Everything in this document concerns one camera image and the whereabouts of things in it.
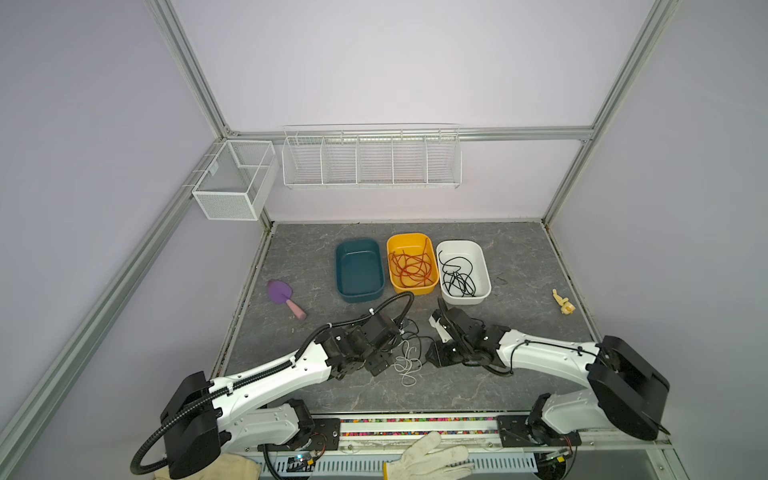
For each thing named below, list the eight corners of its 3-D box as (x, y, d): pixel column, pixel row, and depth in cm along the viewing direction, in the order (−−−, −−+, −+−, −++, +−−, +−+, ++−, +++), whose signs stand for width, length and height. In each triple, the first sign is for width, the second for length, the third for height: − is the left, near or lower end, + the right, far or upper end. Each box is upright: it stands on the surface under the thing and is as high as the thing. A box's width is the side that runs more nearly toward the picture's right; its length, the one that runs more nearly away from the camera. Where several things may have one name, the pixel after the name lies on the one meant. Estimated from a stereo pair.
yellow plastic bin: (387, 295, 102) (386, 286, 97) (388, 242, 117) (387, 232, 112) (438, 295, 102) (440, 286, 97) (433, 242, 117) (434, 232, 112)
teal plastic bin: (333, 305, 100) (329, 295, 95) (341, 249, 115) (339, 238, 110) (383, 305, 100) (383, 295, 95) (385, 249, 115) (384, 238, 110)
